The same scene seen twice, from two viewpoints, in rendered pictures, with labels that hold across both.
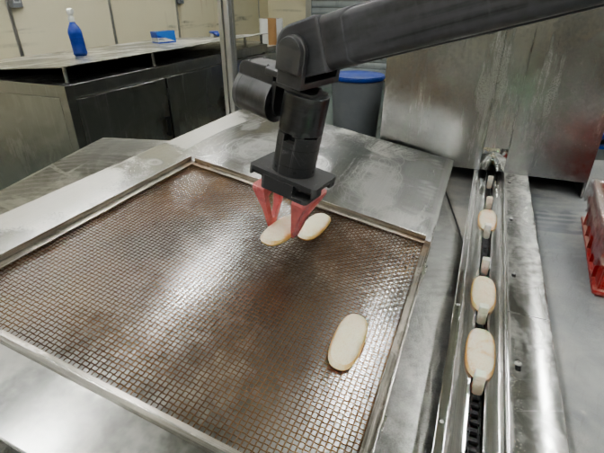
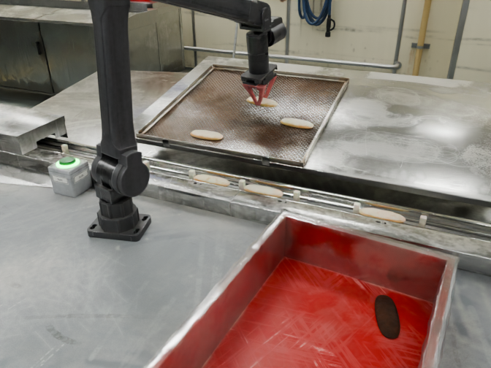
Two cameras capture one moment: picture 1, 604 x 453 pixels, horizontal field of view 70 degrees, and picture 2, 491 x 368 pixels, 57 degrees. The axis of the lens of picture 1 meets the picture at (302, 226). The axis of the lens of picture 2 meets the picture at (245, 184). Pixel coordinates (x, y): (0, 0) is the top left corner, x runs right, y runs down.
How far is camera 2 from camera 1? 136 cm
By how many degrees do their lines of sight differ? 78
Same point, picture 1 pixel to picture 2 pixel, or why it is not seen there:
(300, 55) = not seen: hidden behind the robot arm
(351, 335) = (206, 133)
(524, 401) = (175, 180)
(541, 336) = (216, 195)
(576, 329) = (242, 233)
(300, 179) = (249, 72)
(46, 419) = (174, 93)
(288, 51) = not seen: hidden behind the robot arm
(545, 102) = not seen: outside the picture
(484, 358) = (204, 177)
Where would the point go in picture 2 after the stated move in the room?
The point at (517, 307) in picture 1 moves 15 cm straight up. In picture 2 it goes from (242, 193) to (242, 134)
